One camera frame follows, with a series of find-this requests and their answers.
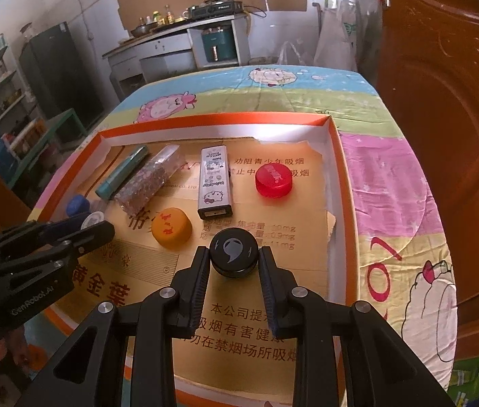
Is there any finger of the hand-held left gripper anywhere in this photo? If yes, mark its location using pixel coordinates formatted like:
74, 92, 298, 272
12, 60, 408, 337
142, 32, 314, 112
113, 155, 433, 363
0, 219, 117, 281
0, 213, 91, 256

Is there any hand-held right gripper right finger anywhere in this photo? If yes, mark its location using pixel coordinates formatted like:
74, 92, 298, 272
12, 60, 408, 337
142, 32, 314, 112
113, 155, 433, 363
257, 246, 447, 407

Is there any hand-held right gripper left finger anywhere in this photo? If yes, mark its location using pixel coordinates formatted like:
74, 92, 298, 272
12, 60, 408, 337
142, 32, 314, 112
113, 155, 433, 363
12, 246, 213, 407

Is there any white bottle cap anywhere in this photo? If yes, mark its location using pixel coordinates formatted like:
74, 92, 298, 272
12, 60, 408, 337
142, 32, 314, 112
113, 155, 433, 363
80, 210, 106, 230

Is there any blue bottle cap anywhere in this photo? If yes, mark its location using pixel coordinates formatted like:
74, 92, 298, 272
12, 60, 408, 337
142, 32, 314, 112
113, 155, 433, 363
66, 195, 91, 219

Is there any black bottle cap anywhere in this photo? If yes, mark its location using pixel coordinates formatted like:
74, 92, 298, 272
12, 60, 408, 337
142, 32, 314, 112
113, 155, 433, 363
209, 228, 261, 280

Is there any orange-rimmed cardboard box tray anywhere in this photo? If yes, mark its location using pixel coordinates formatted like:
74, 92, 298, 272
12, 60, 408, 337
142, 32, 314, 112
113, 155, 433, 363
27, 112, 361, 407

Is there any orange bottle cap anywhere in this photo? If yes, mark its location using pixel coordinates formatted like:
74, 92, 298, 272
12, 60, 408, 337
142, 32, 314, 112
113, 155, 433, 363
151, 206, 192, 249

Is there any teal tube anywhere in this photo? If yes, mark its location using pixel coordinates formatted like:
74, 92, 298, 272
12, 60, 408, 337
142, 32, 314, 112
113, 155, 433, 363
95, 145, 149, 199

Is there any clear glitter tube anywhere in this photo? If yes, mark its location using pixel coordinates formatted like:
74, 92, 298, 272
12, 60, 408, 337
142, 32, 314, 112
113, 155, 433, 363
114, 144, 181, 217

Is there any white cartoon-print lighter case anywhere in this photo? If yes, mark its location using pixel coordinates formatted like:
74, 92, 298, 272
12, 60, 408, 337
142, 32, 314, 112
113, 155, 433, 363
197, 146, 234, 220

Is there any red bottle cap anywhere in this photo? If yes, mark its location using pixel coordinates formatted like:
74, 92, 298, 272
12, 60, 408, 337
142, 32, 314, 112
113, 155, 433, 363
255, 165, 294, 200

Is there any person's left hand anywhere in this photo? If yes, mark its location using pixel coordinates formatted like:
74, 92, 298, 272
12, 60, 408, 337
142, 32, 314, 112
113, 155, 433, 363
0, 324, 42, 391

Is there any green chair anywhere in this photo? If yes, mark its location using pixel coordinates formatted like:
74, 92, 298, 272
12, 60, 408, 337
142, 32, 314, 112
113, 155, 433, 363
40, 108, 89, 153

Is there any black refrigerator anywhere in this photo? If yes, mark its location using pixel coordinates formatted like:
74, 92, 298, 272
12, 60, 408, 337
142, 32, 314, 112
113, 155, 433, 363
19, 22, 104, 128

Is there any cartoon sheep printed tablecloth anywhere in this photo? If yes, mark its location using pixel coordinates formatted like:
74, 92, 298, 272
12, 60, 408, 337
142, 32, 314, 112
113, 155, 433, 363
23, 64, 458, 407

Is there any white kitchen counter cabinet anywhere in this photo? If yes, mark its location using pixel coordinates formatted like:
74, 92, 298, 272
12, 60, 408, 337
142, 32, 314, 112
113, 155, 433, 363
103, 11, 251, 98

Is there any teal air fryer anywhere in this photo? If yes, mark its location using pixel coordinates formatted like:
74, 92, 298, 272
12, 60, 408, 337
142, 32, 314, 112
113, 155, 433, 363
200, 25, 238, 66

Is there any white woven sack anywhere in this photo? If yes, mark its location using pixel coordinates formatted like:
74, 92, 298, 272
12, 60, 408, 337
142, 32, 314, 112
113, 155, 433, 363
313, 8, 359, 71

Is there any black gas stove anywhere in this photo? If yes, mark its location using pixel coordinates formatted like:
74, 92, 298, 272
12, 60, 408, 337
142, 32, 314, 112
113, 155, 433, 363
187, 0, 244, 18

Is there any metal pipe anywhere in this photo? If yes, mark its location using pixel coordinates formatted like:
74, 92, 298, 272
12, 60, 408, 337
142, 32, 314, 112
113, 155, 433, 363
313, 2, 323, 52

